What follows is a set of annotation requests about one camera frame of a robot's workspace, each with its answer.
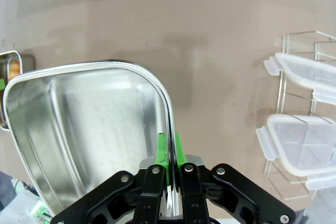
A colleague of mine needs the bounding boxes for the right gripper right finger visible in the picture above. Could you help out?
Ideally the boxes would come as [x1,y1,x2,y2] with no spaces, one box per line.
[174,132,297,224]

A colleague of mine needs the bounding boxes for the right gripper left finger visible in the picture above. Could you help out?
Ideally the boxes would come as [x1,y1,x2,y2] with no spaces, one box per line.
[51,132,169,224]

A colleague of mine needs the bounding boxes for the golden croissant bread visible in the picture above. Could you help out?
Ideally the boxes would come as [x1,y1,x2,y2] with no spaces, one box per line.
[7,60,21,81]

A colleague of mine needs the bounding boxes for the steel rectangular container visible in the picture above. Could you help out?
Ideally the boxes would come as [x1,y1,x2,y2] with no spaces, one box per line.
[0,50,36,132]
[2,60,182,217]

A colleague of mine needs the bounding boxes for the silver wire lid rack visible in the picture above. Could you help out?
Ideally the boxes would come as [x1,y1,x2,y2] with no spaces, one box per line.
[264,30,336,201]

